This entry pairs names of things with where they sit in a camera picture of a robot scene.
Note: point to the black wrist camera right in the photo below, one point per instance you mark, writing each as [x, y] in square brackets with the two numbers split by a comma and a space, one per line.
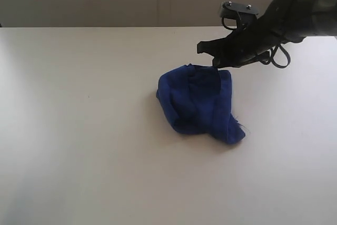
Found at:
[243, 14]

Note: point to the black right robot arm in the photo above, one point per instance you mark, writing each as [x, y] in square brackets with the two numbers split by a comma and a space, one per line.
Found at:
[324, 21]

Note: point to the blue towel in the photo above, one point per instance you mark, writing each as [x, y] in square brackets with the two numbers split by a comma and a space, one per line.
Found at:
[198, 100]

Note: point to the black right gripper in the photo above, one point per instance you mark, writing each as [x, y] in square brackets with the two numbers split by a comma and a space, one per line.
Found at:
[284, 21]

